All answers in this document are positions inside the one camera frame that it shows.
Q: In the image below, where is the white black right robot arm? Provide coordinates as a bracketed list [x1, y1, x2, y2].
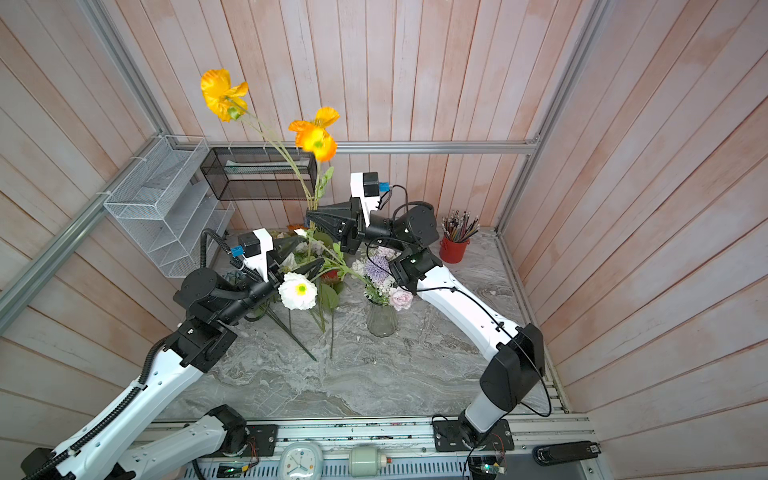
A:
[307, 197, 545, 450]

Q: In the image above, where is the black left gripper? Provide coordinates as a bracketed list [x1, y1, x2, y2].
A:
[216, 233, 324, 325]

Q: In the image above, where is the pale green cylinder device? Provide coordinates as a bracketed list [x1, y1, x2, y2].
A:
[348, 445, 391, 478]

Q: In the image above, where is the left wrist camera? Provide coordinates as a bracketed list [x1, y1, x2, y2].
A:
[230, 228, 274, 281]

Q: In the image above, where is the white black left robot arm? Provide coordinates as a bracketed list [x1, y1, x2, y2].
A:
[21, 229, 325, 479]

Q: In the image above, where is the black mesh wall basket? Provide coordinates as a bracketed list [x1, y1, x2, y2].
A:
[201, 146, 318, 201]

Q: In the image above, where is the white wire mesh shelf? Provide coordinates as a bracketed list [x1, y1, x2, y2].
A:
[104, 135, 235, 279]

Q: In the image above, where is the black flat remote device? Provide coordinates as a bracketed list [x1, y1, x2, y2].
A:
[532, 441, 602, 467]

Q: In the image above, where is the clear ribbed glass vase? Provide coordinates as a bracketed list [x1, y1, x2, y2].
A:
[366, 301, 398, 338]

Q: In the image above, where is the red pencil bucket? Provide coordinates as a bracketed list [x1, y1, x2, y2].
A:
[439, 238, 470, 264]

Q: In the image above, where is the pastel mixed flower bouquet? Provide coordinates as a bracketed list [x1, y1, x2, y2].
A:
[352, 247, 413, 312]

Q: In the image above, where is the coloured pencils bundle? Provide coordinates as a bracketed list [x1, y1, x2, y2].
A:
[442, 210, 479, 244]

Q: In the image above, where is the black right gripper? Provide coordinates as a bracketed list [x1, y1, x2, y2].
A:
[314, 204, 411, 263]

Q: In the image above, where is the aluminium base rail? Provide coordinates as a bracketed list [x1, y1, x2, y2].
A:
[198, 414, 595, 479]

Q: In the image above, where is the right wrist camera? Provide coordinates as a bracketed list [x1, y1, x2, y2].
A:
[350, 172, 390, 226]

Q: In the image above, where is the red rose flower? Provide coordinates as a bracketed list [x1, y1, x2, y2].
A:
[321, 270, 343, 285]

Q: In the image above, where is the yellow poppy flower stem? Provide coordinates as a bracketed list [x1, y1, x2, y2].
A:
[200, 69, 340, 210]

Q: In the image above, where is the white analog clock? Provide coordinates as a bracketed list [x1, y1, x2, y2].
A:
[277, 442, 324, 480]

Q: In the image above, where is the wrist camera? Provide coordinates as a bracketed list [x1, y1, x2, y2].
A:
[230, 228, 274, 281]
[350, 172, 390, 226]

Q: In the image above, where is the white ranunculus flower stem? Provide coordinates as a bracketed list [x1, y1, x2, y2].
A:
[275, 235, 351, 313]

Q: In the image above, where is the aluminium wall frame rail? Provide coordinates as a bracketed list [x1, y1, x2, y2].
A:
[1, 1, 614, 330]

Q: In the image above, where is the white small-flower green bunch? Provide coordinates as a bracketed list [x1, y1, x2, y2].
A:
[270, 229, 344, 355]

